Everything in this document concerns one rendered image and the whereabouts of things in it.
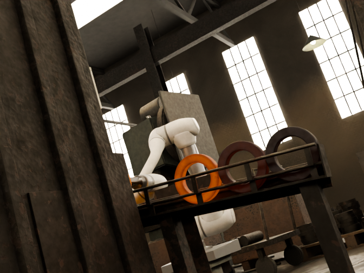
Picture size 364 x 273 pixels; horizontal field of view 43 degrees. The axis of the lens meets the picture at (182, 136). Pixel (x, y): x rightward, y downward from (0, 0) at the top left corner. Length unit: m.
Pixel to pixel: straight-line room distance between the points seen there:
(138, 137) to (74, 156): 6.03
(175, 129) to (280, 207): 3.08
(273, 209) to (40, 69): 4.49
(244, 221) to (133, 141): 2.65
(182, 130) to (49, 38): 1.31
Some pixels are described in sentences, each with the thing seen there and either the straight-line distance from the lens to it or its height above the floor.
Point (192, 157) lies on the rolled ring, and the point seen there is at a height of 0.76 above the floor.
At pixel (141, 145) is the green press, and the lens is 7.59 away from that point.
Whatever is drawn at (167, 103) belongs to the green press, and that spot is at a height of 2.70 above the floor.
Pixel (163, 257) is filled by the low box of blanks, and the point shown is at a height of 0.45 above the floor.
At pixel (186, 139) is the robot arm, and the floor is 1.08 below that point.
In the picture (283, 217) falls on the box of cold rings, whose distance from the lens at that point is 5.75.
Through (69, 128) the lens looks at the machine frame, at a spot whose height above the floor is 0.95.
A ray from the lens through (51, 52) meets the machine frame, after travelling 1.76.
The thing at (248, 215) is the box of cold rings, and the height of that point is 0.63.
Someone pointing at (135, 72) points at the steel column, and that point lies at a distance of 11.92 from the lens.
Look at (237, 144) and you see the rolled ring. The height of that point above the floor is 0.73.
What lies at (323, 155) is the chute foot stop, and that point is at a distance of 1.55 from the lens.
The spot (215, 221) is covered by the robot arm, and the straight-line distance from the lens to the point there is 2.93.
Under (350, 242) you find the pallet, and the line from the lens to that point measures 4.78.
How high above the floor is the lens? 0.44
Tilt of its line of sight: 13 degrees up
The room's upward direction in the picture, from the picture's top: 18 degrees counter-clockwise
